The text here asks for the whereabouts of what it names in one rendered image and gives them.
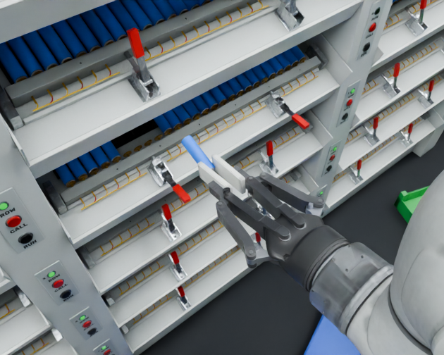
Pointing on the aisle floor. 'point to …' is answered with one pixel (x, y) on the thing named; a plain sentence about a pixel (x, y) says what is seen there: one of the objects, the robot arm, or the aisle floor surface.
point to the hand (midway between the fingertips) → (222, 177)
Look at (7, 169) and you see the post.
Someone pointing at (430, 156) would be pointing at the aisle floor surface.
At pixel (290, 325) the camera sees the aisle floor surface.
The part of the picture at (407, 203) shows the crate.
